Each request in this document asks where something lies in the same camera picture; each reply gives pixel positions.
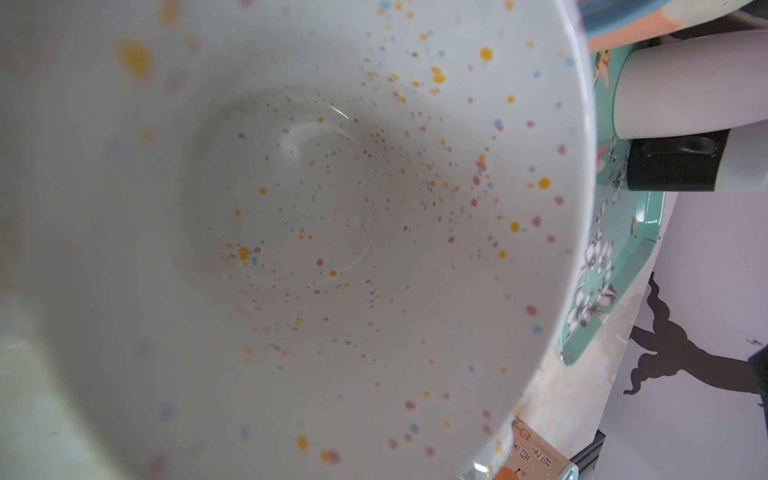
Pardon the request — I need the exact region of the orange cream scalloped mug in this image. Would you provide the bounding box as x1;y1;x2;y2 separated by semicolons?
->
576;0;751;53

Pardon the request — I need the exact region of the green floral tray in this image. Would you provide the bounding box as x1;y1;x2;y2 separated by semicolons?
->
560;41;665;367

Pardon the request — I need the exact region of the pink mug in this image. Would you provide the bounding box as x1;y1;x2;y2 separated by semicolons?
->
613;30;767;140

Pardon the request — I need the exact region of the black white mug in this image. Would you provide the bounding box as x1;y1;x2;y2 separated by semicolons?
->
626;121;767;193

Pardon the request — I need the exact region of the cream speckled mug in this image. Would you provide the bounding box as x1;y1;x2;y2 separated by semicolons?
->
1;1;596;479

